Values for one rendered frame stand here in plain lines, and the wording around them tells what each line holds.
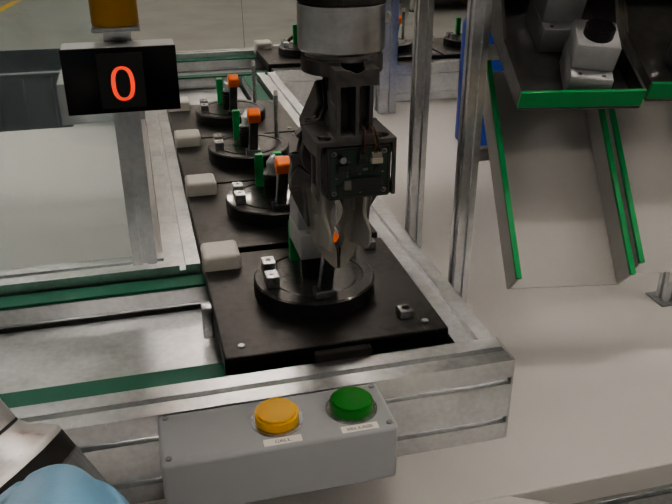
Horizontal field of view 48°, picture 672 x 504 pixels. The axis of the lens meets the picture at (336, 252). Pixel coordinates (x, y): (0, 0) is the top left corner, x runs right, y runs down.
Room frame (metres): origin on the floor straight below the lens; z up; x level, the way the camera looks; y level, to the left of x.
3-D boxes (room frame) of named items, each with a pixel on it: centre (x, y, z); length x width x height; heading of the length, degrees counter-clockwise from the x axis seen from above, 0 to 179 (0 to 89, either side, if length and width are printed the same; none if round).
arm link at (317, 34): (0.67, -0.01, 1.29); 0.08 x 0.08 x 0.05
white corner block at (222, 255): (0.85, 0.14, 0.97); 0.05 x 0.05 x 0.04; 15
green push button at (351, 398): (0.57, -0.01, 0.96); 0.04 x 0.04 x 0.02
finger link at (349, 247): (0.67, -0.02, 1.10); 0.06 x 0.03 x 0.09; 15
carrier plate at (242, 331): (0.78, 0.03, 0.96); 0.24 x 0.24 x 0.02; 15
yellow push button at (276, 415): (0.55, 0.05, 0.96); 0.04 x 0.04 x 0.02
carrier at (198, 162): (1.27, 0.15, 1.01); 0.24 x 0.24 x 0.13; 15
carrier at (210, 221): (1.03, 0.09, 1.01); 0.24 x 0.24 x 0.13; 15
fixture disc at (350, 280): (0.78, 0.03, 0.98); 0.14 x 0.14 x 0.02
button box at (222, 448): (0.55, 0.05, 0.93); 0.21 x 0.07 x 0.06; 105
